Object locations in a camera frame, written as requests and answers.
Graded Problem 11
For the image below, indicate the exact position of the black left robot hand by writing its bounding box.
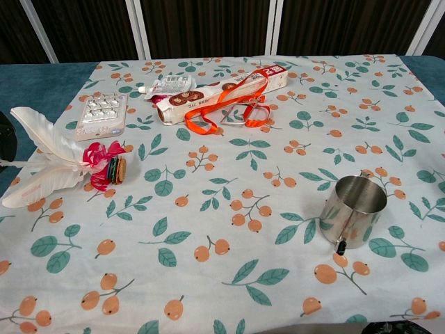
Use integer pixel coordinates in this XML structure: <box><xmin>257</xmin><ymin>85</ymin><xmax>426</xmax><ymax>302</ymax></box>
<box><xmin>0</xmin><ymin>111</ymin><xmax>18</xmax><ymax>161</ymax></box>

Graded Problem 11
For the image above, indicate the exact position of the white feather with pink ribbon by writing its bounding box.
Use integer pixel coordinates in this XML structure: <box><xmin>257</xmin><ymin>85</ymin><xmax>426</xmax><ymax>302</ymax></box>
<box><xmin>1</xmin><ymin>106</ymin><xmax>128</xmax><ymax>209</ymax></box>

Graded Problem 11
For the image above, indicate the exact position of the silver blister pill pack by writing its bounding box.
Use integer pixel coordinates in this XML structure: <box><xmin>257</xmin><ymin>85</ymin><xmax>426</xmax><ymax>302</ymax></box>
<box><xmin>74</xmin><ymin>92</ymin><xmax>129</xmax><ymax>142</ymax></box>

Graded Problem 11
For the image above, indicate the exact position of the white squeeze pouch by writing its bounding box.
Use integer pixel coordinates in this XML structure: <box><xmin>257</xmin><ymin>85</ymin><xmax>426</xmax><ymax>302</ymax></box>
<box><xmin>138</xmin><ymin>74</ymin><xmax>196</xmax><ymax>98</ymax></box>

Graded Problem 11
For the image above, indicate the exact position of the long white biscuit box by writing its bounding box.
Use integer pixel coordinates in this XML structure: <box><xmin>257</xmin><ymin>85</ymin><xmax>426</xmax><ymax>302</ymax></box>
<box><xmin>156</xmin><ymin>64</ymin><xmax>289</xmax><ymax>125</ymax></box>

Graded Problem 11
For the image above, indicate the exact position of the floral fruit print tablecloth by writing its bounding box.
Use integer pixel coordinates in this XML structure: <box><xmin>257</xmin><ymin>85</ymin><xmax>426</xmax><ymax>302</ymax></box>
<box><xmin>0</xmin><ymin>54</ymin><xmax>445</xmax><ymax>334</ymax></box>

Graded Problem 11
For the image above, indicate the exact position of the stainless steel cup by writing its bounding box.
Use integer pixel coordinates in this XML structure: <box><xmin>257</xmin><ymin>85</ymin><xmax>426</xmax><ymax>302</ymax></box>
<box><xmin>318</xmin><ymin>175</ymin><xmax>387</xmax><ymax>257</ymax></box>

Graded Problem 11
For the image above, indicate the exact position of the dark object at table edge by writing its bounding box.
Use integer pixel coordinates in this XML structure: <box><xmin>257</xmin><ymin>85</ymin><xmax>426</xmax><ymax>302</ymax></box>
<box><xmin>361</xmin><ymin>321</ymin><xmax>418</xmax><ymax>334</ymax></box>

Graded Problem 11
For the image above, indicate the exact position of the white folding screen frame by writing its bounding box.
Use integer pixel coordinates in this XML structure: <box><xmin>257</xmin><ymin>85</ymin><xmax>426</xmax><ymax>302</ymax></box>
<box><xmin>19</xmin><ymin>0</ymin><xmax>445</xmax><ymax>64</ymax></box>

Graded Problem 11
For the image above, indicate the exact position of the orange ribbon lanyard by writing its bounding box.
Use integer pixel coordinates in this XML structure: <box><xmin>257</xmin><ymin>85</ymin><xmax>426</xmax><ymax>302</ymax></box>
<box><xmin>184</xmin><ymin>69</ymin><xmax>272</xmax><ymax>136</ymax></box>

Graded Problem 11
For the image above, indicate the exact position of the metal triangle ring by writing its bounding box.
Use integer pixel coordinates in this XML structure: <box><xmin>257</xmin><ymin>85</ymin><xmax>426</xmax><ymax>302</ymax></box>
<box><xmin>220</xmin><ymin>103</ymin><xmax>246</xmax><ymax>126</ymax></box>

